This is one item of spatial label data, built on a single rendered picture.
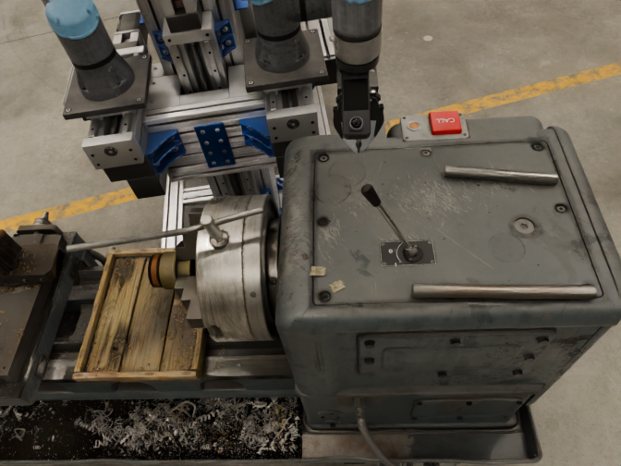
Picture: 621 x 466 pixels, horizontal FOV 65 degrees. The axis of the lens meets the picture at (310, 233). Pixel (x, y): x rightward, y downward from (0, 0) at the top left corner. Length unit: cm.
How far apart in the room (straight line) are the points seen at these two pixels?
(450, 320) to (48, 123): 310
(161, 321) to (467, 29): 297
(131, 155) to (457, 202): 89
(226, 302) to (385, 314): 31
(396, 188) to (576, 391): 147
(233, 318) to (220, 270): 10
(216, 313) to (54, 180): 232
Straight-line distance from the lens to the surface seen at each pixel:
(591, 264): 93
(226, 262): 92
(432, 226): 90
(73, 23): 138
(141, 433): 155
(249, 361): 122
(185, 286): 106
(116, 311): 136
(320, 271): 84
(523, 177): 98
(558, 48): 364
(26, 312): 138
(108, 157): 144
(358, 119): 80
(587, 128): 312
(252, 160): 160
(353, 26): 77
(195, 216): 104
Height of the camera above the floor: 198
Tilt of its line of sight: 55 degrees down
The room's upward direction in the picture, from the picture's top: 9 degrees counter-clockwise
